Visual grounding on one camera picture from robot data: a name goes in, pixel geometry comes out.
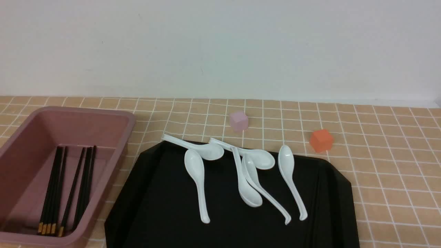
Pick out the pink translucent cube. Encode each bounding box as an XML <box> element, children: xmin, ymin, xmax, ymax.
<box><xmin>229</xmin><ymin>111</ymin><xmax>249</xmax><ymax>132</ymax></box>

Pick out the white spoon far left top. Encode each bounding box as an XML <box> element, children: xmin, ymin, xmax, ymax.
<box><xmin>161</xmin><ymin>134</ymin><xmax>225</xmax><ymax>161</ymax></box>

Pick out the white spoon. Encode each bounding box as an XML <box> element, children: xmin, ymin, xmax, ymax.
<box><xmin>278</xmin><ymin>145</ymin><xmax>308</xmax><ymax>221</ymax></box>
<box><xmin>209</xmin><ymin>137</ymin><xmax>275</xmax><ymax>170</ymax></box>
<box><xmin>161</xmin><ymin>134</ymin><xmax>225</xmax><ymax>161</ymax></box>

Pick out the white spoon left vertical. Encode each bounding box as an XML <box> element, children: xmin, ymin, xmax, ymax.
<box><xmin>184</xmin><ymin>149</ymin><xmax>211</xmax><ymax>224</ymax></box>

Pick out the white spoon centre top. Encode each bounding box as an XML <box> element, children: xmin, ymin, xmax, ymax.
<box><xmin>209</xmin><ymin>137</ymin><xmax>275</xmax><ymax>170</ymax></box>

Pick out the white spoon centre diagonal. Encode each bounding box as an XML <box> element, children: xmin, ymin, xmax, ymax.
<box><xmin>242</xmin><ymin>154</ymin><xmax>291</xmax><ymax>225</ymax></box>

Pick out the white spoon right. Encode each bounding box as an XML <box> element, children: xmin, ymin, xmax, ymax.
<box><xmin>278</xmin><ymin>145</ymin><xmax>308</xmax><ymax>221</ymax></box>

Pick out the white spoon centre bowl down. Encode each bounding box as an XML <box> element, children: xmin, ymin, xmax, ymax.
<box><xmin>231</xmin><ymin>146</ymin><xmax>263</xmax><ymax>208</ymax></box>

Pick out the orange cube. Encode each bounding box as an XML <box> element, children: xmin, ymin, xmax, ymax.
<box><xmin>310</xmin><ymin>129</ymin><xmax>334</xmax><ymax>153</ymax></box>

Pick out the black plastic tray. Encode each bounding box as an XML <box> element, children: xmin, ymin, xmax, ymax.
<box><xmin>104</xmin><ymin>141</ymin><xmax>360</xmax><ymax>248</ymax></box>

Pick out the black chopstick right pair inner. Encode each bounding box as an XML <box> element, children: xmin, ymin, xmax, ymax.
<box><xmin>71</xmin><ymin>147</ymin><xmax>92</xmax><ymax>231</ymax></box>

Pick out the black chopstick pair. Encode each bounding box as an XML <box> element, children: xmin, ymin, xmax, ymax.
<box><xmin>81</xmin><ymin>146</ymin><xmax>96</xmax><ymax>218</ymax></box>
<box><xmin>71</xmin><ymin>147</ymin><xmax>92</xmax><ymax>231</ymax></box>

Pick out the black chopstick right pair outer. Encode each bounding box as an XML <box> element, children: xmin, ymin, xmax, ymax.
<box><xmin>81</xmin><ymin>146</ymin><xmax>96</xmax><ymax>218</ymax></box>

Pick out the checkered orange tablecloth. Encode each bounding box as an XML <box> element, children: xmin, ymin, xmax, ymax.
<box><xmin>0</xmin><ymin>94</ymin><xmax>441</xmax><ymax>248</ymax></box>

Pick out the black chopstick gold tip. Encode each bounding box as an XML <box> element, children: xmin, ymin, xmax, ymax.
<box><xmin>50</xmin><ymin>146</ymin><xmax>68</xmax><ymax>236</ymax></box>
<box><xmin>56</xmin><ymin>147</ymin><xmax>86</xmax><ymax>237</ymax></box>
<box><xmin>37</xmin><ymin>146</ymin><xmax>62</xmax><ymax>235</ymax></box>
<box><xmin>45</xmin><ymin>146</ymin><xmax>63</xmax><ymax>235</ymax></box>
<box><xmin>45</xmin><ymin>146</ymin><xmax>64</xmax><ymax>236</ymax></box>

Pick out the pink plastic bin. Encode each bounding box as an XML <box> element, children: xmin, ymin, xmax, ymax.
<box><xmin>0</xmin><ymin>106</ymin><xmax>136</xmax><ymax>248</ymax></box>

